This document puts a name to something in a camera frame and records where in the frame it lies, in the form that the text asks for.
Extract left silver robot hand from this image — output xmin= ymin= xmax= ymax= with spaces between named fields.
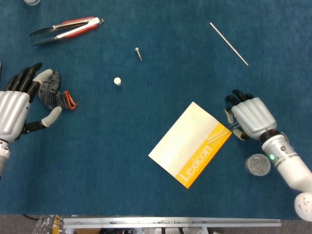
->
xmin=0 ymin=62 xmax=63 ymax=142

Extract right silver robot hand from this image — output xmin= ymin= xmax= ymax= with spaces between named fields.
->
xmin=224 ymin=89 xmax=278 ymax=141

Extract clear glass test tube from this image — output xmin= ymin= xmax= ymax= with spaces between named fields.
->
xmin=206 ymin=123 xmax=241 ymax=143

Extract grey knit work glove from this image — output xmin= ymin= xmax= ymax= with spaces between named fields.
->
xmin=36 ymin=70 xmax=78 ymax=111

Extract round clear paperclip container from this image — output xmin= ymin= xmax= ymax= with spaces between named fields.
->
xmin=245 ymin=153 xmax=272 ymax=176

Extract white orange Lexicon book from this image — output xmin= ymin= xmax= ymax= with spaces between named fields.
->
xmin=148 ymin=101 xmax=233 ymax=189

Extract thin metal rod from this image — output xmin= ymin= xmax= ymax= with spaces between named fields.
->
xmin=209 ymin=22 xmax=249 ymax=66

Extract blue carpet table cover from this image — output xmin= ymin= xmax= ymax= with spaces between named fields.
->
xmin=0 ymin=0 xmax=312 ymax=219

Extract red steel kitchen tongs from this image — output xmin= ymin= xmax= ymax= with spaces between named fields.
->
xmin=28 ymin=16 xmax=104 ymax=46

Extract crinkled clear plastic bag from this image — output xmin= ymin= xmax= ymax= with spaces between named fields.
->
xmin=36 ymin=214 xmax=64 ymax=234

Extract aluminium frame rail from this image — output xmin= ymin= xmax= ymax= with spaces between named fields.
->
xmin=62 ymin=218 xmax=282 ymax=229

